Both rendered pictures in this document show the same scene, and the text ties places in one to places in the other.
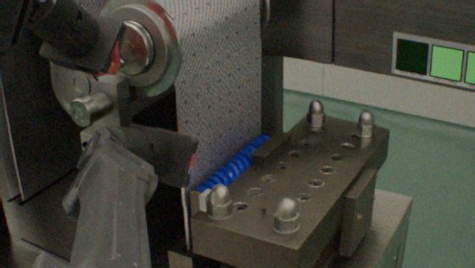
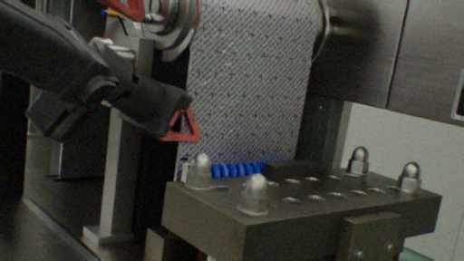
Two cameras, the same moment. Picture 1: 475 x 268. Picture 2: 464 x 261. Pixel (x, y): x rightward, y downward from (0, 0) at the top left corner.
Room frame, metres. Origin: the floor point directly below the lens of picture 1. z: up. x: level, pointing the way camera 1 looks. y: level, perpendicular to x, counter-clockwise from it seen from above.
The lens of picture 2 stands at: (0.09, -0.23, 1.23)
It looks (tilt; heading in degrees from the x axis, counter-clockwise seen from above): 12 degrees down; 21
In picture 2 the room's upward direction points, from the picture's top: 8 degrees clockwise
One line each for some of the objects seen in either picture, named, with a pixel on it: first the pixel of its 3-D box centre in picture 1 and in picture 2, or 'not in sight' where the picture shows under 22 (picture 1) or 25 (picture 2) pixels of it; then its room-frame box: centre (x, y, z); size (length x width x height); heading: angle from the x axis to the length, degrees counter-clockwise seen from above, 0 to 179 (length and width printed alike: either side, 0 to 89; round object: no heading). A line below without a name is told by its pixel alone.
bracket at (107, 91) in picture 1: (111, 181); (116, 140); (0.79, 0.18, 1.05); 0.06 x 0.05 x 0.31; 150
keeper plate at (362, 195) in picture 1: (360, 212); (366, 256); (0.82, -0.19, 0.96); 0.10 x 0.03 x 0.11; 150
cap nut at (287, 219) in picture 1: (287, 213); (255, 192); (0.69, -0.06, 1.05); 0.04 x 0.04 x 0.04
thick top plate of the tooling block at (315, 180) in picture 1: (304, 184); (311, 208); (0.86, -0.11, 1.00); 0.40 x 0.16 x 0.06; 150
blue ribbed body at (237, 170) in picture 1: (237, 167); (247, 173); (0.87, 0.00, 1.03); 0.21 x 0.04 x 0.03; 150
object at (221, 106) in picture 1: (223, 117); (246, 118); (0.88, 0.02, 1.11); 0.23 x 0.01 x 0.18; 150
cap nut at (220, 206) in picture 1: (220, 199); (200, 169); (0.73, 0.02, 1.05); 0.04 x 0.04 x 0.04
